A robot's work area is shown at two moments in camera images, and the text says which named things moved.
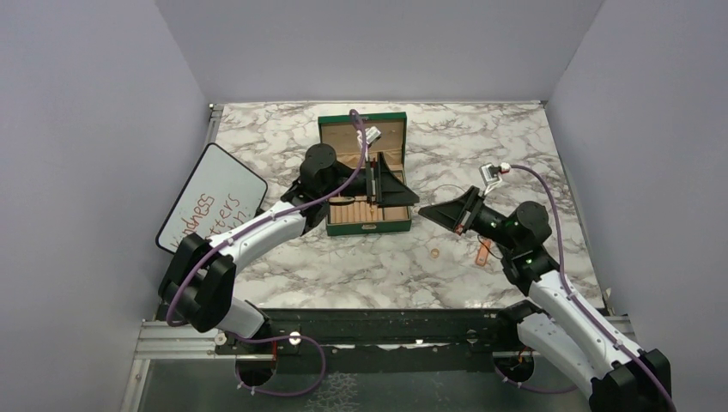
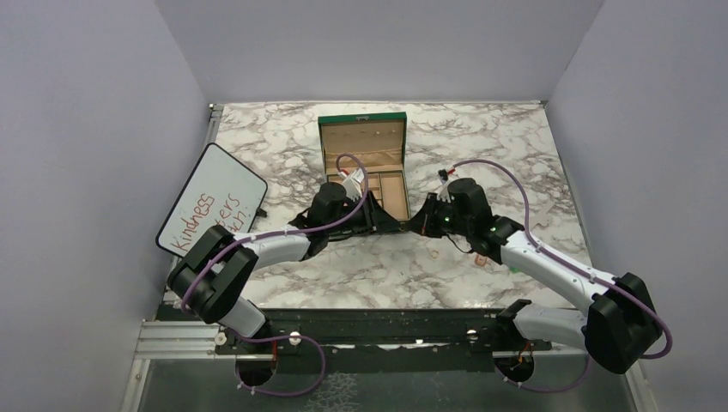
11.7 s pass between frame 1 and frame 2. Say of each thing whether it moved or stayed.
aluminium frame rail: stayed
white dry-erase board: stayed
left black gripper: moved
